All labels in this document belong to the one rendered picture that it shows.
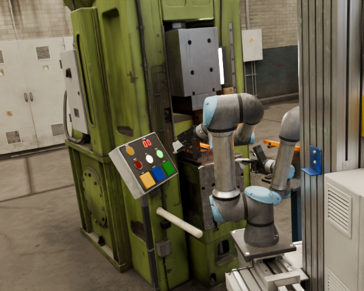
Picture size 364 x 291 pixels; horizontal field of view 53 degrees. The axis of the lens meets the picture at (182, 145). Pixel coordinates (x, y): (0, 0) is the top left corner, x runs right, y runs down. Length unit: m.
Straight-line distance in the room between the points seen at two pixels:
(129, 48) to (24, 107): 5.33
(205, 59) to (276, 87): 8.00
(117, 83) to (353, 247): 1.91
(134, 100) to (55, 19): 6.00
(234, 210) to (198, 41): 1.18
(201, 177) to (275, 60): 8.09
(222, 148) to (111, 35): 1.42
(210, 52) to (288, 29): 8.19
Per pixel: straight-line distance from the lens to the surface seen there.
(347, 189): 1.14
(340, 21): 1.20
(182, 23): 2.53
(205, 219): 2.50
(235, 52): 2.74
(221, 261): 2.79
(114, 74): 2.62
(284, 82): 10.48
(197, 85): 2.34
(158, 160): 2.07
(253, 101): 1.43
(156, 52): 2.35
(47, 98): 7.48
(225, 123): 1.41
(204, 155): 2.44
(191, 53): 2.32
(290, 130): 1.79
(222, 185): 1.51
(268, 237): 1.62
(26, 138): 7.55
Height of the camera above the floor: 1.65
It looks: 15 degrees down
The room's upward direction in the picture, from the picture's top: 6 degrees counter-clockwise
